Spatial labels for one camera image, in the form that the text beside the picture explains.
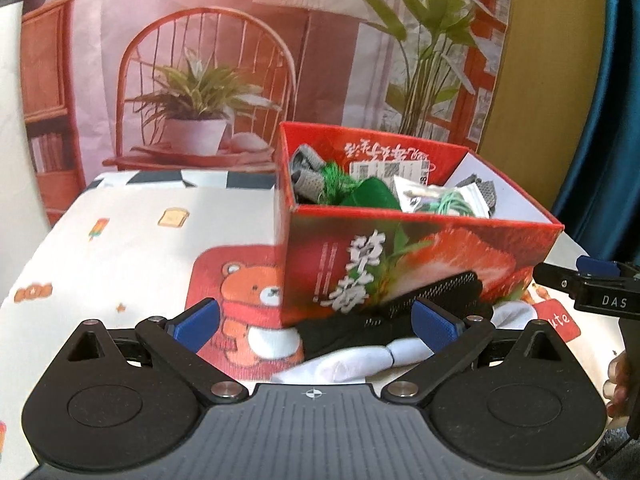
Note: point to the black mesh band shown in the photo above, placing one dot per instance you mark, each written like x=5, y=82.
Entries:
x=435, y=287

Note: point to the green cloth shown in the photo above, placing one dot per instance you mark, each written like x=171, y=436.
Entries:
x=375, y=195

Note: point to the green tassel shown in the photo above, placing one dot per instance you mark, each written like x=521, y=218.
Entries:
x=335, y=182

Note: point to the white marble board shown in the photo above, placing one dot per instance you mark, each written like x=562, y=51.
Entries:
x=15, y=135

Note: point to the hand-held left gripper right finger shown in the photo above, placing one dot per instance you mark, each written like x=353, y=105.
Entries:
x=436, y=327

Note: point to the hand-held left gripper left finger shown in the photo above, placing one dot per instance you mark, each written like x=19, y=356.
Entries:
x=196, y=324

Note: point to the clear plastic packet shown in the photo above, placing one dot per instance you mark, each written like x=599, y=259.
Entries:
x=425, y=195

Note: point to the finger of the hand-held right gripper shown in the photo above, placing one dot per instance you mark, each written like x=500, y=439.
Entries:
x=555, y=277

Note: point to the printed room scene backdrop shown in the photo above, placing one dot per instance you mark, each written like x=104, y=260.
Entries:
x=200, y=10

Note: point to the person's right hand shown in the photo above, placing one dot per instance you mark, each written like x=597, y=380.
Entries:
x=619, y=385

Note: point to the white cartoon print tablecloth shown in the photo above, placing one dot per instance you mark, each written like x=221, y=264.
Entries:
x=140, y=260

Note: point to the white sock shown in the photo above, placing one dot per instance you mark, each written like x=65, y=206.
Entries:
x=515, y=317
x=340, y=367

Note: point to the red strawberry print cardboard box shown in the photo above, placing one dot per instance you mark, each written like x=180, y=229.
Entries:
x=320, y=260

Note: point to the grey knitted sock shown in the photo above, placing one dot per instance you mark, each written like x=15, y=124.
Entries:
x=310, y=185
x=485, y=195

